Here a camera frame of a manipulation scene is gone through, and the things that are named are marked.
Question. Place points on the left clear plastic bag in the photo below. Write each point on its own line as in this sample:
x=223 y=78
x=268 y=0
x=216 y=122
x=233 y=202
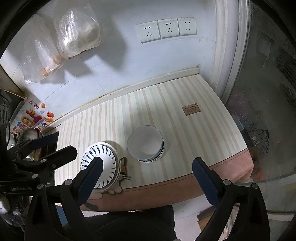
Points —
x=40 y=56

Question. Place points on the steel wok with lid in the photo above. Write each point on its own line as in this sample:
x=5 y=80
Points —
x=29 y=134

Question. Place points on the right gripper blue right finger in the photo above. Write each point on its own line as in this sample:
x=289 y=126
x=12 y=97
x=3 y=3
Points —
x=208 y=179

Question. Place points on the white wall socket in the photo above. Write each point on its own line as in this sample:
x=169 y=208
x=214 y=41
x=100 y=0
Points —
x=187 y=26
x=168 y=28
x=148 y=31

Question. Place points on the white bowl dark rim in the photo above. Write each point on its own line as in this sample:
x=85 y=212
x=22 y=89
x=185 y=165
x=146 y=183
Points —
x=144 y=142

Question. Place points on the middle white wall socket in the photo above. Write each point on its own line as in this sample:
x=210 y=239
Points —
x=168 y=28

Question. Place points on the white bowl blue dots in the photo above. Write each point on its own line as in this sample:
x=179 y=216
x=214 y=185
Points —
x=156 y=156

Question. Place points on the left white wall socket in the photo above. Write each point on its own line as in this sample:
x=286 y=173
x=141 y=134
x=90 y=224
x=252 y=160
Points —
x=148 y=31

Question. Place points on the striped cat table cloth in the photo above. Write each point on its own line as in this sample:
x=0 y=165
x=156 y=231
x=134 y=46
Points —
x=211 y=134

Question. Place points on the right white wall socket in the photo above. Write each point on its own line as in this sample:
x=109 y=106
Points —
x=187 y=26

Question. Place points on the blue striped white plate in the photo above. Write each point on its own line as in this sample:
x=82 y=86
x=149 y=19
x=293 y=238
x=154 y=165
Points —
x=108 y=167

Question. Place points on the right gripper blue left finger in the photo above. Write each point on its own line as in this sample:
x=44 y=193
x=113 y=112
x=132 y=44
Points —
x=90 y=177

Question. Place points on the brown cloth label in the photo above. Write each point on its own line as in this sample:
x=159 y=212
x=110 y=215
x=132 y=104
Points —
x=191 y=109

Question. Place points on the colourful wall sticker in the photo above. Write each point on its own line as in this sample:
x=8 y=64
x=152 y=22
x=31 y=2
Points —
x=33 y=114

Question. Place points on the black induction cooktop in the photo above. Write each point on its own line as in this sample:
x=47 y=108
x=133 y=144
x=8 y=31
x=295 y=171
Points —
x=48 y=153

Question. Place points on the right plastic bag white contents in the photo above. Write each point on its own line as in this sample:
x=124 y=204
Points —
x=78 y=30

